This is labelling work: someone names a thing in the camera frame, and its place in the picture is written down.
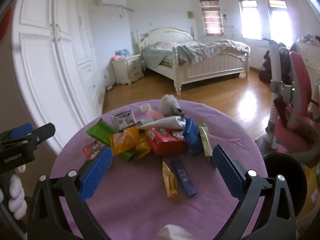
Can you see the dark red bag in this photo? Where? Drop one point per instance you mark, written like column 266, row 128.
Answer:
column 266, row 67

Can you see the white wooden bed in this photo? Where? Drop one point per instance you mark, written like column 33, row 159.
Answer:
column 212, row 66

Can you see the black trash bin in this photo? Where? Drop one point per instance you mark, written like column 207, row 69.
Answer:
column 285, row 167

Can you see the dark blue tube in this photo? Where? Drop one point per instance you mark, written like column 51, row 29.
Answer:
column 183, row 176

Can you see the pink plush toy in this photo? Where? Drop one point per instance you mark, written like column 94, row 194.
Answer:
column 115, row 58

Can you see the small wall picture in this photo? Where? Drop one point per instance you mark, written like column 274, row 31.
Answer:
column 191, row 14

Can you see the purple tablecloth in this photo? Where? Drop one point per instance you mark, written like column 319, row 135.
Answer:
column 140, row 205

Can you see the white air conditioner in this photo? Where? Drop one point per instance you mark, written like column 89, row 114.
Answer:
column 111, row 0

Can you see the white dresser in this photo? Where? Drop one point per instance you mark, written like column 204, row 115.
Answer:
column 308, row 55

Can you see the small white carton box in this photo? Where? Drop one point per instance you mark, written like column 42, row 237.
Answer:
column 122, row 122

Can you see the pink bottle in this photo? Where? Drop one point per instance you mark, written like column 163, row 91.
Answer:
column 155, row 115

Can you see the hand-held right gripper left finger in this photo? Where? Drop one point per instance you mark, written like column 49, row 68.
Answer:
column 96, row 173

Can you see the green snack packet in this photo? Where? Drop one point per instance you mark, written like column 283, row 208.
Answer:
column 100, row 131

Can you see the silver foil packet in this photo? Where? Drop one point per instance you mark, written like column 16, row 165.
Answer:
column 162, row 123

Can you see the grey fluffy toy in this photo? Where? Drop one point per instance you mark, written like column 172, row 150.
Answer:
column 168, row 103

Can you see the gold sachet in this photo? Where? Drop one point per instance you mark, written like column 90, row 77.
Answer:
column 207, row 142

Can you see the orange snack packet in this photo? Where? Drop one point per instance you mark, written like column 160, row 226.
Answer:
column 123, row 140

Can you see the blue snack packet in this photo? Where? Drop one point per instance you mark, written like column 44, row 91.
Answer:
column 192, row 135

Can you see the blue bag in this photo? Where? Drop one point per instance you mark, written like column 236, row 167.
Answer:
column 122, row 52

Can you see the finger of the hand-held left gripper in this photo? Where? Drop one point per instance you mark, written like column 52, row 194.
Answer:
column 22, row 130
column 45, row 132

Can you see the white nightstand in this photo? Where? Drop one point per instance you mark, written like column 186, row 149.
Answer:
column 127, row 68

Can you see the long gold stick packet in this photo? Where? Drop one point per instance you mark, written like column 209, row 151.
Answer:
column 170, row 180

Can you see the pink grey study chair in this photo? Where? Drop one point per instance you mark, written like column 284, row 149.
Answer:
column 300, row 80

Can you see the white cloth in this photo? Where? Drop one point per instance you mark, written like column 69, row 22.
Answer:
column 175, row 233

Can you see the person's left hand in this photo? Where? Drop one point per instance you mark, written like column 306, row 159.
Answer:
column 17, row 192

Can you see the white wardrobe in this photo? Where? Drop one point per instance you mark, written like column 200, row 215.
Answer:
column 50, row 67

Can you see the white small cup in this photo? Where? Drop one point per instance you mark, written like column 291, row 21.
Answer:
column 145, row 107

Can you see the red box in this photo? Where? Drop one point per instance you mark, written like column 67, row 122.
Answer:
column 165, row 143

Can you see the window with red blind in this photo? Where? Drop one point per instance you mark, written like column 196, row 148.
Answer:
column 211, row 17

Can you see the small red packet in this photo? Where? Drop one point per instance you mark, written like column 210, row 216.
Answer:
column 91, row 150

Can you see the yellow snack packet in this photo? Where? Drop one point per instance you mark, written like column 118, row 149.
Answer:
column 143, row 147

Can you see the floral bed quilt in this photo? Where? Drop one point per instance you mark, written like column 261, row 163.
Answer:
column 200, row 50

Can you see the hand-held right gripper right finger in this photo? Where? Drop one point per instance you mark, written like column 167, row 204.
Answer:
column 227, row 173

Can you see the bright window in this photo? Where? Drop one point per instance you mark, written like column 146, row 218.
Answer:
column 280, row 20
column 250, row 20

